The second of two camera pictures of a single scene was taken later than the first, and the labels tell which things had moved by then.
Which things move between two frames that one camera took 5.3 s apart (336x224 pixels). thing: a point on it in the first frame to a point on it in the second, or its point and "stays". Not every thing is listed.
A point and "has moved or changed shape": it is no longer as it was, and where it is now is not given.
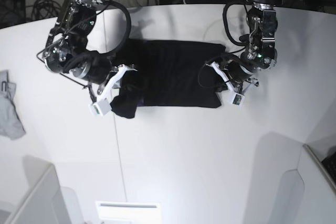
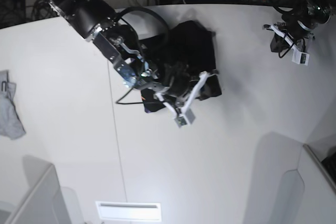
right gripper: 238,73 to 298,28
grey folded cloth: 11,125 stays
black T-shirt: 169,73 has moved or changed shape
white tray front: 128,210 stays
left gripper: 93,70 to 181,78
